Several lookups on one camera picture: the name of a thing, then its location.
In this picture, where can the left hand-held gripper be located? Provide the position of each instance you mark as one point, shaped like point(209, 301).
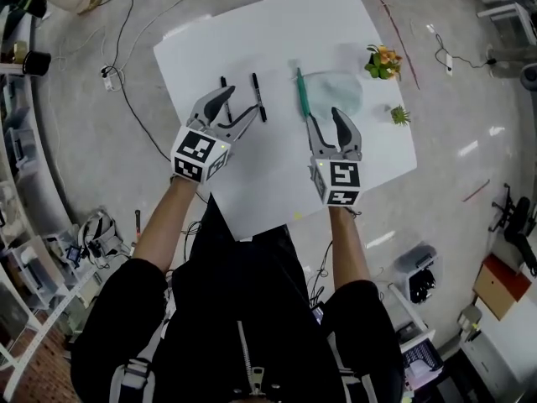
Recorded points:
point(197, 153)

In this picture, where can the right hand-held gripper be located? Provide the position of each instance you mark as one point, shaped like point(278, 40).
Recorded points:
point(342, 179)

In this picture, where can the black pen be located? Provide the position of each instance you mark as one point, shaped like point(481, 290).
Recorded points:
point(223, 81)
point(259, 97)

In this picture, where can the clear plastic pouch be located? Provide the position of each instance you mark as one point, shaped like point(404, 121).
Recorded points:
point(335, 97)

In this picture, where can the person's left forearm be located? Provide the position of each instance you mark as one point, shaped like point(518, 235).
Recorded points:
point(163, 225)

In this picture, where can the person's right forearm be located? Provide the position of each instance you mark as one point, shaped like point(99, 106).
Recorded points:
point(346, 246)

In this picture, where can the small green potted plant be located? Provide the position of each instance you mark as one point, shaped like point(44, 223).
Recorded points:
point(400, 116)

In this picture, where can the orange flower potted plant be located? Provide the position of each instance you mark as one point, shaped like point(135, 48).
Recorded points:
point(382, 63)

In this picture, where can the white power strip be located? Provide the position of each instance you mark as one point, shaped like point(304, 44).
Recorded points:
point(449, 63)
point(108, 83)

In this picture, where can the red stick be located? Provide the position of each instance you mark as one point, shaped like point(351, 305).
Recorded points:
point(476, 190)

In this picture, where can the clear bin of black items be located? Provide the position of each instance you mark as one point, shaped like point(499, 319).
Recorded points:
point(419, 286)

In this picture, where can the person's black clothing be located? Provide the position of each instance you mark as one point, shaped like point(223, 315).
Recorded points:
point(235, 309)

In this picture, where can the black cylindrical bin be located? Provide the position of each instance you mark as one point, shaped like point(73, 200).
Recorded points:
point(37, 63)

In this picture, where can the black office chair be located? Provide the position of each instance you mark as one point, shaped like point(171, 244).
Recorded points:
point(518, 221)

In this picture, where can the grey swivel chair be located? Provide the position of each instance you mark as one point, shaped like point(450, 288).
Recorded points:
point(529, 78)

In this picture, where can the small blue-screen device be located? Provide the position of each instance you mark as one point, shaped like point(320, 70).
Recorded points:
point(74, 253)

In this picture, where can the brown box with red lid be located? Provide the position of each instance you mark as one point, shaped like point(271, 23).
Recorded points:
point(495, 292)

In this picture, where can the purple file tray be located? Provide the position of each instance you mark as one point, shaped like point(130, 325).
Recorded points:
point(421, 357)

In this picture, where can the white cabinet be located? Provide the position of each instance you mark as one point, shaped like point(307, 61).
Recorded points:
point(499, 359)

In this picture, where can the white metal shelving unit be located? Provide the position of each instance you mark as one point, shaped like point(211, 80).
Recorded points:
point(50, 334)

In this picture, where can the white desk frame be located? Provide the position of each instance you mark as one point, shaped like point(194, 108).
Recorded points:
point(409, 309)

